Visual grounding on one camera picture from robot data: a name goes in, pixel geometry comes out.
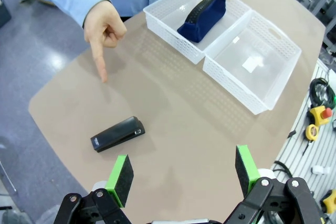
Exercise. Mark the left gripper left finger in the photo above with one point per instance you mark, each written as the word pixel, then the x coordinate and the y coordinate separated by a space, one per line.
pixel 120 179

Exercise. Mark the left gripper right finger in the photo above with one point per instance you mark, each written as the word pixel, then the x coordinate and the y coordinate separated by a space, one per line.
pixel 245 166

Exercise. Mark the navy blue zipper pouch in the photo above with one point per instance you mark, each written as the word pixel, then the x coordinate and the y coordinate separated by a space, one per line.
pixel 207 19

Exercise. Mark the person's right hand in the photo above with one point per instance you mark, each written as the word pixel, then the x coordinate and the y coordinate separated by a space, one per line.
pixel 105 27

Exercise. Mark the black stapler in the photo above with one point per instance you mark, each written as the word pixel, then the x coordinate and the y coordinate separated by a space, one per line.
pixel 116 134

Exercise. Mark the grey slotted aluminium bench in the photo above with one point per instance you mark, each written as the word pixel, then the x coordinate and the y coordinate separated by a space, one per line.
pixel 302 153

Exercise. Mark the yellow tape measure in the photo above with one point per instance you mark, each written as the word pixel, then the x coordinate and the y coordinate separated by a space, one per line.
pixel 312 131

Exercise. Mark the small white plastic part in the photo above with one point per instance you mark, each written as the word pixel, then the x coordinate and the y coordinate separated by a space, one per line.
pixel 320 170

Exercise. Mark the white perforated plastic basket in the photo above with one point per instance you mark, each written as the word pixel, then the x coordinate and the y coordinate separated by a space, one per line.
pixel 168 22
pixel 236 77

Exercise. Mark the yellow emergency stop button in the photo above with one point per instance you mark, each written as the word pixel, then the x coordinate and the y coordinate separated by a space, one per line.
pixel 320 115

